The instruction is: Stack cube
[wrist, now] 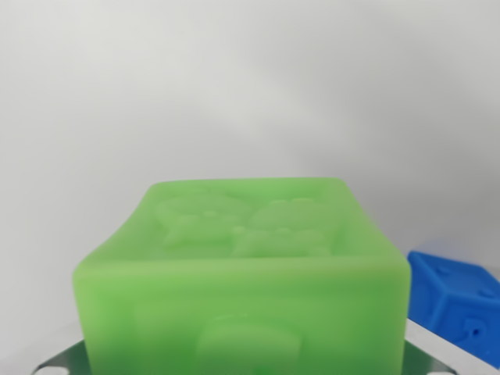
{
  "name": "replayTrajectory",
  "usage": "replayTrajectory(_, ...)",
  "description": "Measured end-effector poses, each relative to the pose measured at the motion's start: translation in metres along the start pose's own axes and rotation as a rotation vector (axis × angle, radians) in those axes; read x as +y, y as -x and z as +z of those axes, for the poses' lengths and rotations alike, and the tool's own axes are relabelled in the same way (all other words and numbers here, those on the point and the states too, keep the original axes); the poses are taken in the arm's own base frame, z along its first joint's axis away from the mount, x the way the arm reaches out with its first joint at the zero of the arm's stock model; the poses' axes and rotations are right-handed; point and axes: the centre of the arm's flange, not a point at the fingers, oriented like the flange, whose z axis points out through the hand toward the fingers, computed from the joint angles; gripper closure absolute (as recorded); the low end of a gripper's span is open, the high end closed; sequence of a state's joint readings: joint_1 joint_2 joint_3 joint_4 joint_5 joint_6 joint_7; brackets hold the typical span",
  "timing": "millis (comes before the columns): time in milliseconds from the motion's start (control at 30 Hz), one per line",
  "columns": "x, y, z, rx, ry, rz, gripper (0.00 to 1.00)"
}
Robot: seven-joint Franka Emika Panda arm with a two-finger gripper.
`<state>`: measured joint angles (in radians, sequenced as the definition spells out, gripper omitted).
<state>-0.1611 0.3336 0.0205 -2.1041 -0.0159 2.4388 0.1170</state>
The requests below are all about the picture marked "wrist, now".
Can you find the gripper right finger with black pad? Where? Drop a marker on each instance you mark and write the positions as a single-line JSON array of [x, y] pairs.
[[423, 361]]

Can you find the green embossed toy cube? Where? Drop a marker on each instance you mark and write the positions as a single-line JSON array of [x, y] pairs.
[[242, 293]]

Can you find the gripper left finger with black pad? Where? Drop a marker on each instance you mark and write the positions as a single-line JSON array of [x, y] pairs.
[[66, 361]]

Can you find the blue embossed toy cube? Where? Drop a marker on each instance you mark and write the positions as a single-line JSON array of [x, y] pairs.
[[453, 297]]

